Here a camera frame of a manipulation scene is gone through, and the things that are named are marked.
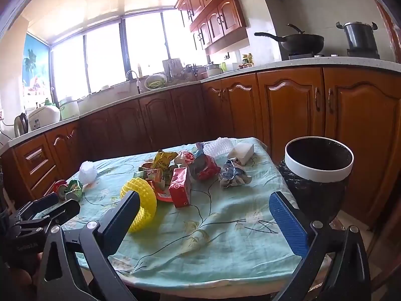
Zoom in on kitchen window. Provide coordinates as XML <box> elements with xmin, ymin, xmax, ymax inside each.
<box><xmin>50</xmin><ymin>8</ymin><xmax>207</xmax><ymax>101</ymax></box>

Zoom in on black trash bin white rim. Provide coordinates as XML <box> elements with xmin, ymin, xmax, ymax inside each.
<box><xmin>277</xmin><ymin>136</ymin><xmax>355</xmax><ymax>226</ymax></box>

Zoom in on green floral tablecloth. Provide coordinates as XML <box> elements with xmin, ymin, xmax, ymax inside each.
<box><xmin>33</xmin><ymin>137</ymin><xmax>329</xmax><ymax>289</ymax></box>

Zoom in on person's left hand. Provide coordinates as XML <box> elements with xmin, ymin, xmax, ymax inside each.
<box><xmin>0</xmin><ymin>253</ymin><xmax>41</xmax><ymax>301</ymax></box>

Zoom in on crushed red can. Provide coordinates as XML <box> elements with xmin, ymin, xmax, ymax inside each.
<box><xmin>53</xmin><ymin>180</ymin><xmax>69</xmax><ymax>199</ymax></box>

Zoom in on cream electric cooker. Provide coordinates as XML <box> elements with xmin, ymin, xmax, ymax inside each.
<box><xmin>205</xmin><ymin>63</ymin><xmax>223</xmax><ymax>77</ymax></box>

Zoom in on white bowl of green vegetables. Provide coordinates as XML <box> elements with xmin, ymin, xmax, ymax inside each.
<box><xmin>144</xmin><ymin>73</ymin><xmax>167</xmax><ymax>91</ymax></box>

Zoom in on gas stove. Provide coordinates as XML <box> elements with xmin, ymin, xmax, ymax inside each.
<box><xmin>288</xmin><ymin>48</ymin><xmax>381</xmax><ymax>60</ymax></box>

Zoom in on wooden wall cabinets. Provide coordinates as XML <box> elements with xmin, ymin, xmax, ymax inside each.
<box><xmin>175</xmin><ymin>0</ymin><xmax>251</xmax><ymax>55</ymax></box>

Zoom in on crushed green can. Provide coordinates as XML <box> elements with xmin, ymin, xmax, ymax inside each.
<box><xmin>64</xmin><ymin>179</ymin><xmax>83</xmax><ymax>202</ymax></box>

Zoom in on orange flat wrapper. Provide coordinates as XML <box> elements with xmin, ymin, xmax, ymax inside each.
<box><xmin>149</xmin><ymin>179</ymin><xmax>174</xmax><ymax>203</ymax></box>

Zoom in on white stone countertop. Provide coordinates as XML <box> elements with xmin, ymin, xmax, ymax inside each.
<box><xmin>0</xmin><ymin>56</ymin><xmax>401</xmax><ymax>157</ymax></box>

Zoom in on dark kitchen utensils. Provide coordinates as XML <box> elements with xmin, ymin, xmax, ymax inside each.
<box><xmin>185</xmin><ymin>63</ymin><xmax>201</xmax><ymax>80</ymax></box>

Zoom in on dish rack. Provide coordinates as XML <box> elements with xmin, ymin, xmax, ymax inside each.
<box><xmin>162</xmin><ymin>58</ymin><xmax>184</xmax><ymax>80</ymax></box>

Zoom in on steel kettle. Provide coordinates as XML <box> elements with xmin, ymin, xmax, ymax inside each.
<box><xmin>13</xmin><ymin>113</ymin><xmax>29</xmax><ymax>138</ymax></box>

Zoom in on blue white packet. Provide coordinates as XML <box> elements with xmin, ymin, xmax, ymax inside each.
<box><xmin>218</xmin><ymin>158</ymin><xmax>253</xmax><ymax>189</ymax></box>

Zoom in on green rice cooker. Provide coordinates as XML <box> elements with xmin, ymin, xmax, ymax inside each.
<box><xmin>59</xmin><ymin>96</ymin><xmax>80</xmax><ymax>120</ymax></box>

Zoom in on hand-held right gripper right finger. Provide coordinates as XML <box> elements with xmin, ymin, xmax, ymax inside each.
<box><xmin>269</xmin><ymin>191</ymin><xmax>372</xmax><ymax>301</ymax></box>

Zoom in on white rice cooker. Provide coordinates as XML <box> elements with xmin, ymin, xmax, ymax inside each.
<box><xmin>27</xmin><ymin>104</ymin><xmax>61</xmax><ymax>130</ymax></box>

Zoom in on white paper block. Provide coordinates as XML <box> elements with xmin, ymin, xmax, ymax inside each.
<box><xmin>228</xmin><ymin>142</ymin><xmax>255</xmax><ymax>165</ymax></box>

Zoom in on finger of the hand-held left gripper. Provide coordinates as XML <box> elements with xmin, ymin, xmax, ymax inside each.
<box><xmin>14</xmin><ymin>193</ymin><xmax>60</xmax><ymax>218</ymax></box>
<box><xmin>14</xmin><ymin>199</ymin><xmax>81</xmax><ymax>231</ymax></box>

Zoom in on red snack packet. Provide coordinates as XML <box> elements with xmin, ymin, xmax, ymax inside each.
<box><xmin>189</xmin><ymin>155</ymin><xmax>221</xmax><ymax>181</ymax></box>

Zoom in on red drink carton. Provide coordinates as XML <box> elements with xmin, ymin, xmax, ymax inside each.
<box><xmin>168</xmin><ymin>166</ymin><xmax>192</xmax><ymax>209</ymax></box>

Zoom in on white foam fruit net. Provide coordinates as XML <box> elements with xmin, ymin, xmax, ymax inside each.
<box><xmin>202</xmin><ymin>137</ymin><xmax>234</xmax><ymax>157</ymax></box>
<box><xmin>79</xmin><ymin>161</ymin><xmax>98</xmax><ymax>185</ymax></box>

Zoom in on steel stock pot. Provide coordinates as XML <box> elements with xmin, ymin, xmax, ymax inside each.
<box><xmin>336</xmin><ymin>21</ymin><xmax>378</xmax><ymax>51</ymax></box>

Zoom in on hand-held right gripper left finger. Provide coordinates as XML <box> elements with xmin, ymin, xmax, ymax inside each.
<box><xmin>38</xmin><ymin>191</ymin><xmax>140</xmax><ymax>301</ymax></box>

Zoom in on palm tree wall poster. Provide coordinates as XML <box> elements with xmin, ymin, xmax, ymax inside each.
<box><xmin>23</xmin><ymin>33</ymin><xmax>52</xmax><ymax>102</ymax></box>

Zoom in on black wok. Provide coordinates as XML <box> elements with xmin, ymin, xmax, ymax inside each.
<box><xmin>254</xmin><ymin>23</ymin><xmax>325</xmax><ymax>54</ymax></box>

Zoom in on yellow foam fruit net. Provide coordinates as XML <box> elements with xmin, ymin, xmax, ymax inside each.
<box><xmin>120</xmin><ymin>177</ymin><xmax>158</xmax><ymax>233</ymax></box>

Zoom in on yellow snack packet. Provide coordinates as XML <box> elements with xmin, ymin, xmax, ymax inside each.
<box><xmin>150</xmin><ymin>150</ymin><xmax>178</xmax><ymax>171</ymax></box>

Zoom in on wooden base cabinets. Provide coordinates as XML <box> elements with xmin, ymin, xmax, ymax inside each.
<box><xmin>0</xmin><ymin>66</ymin><xmax>401</xmax><ymax>226</ymax></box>

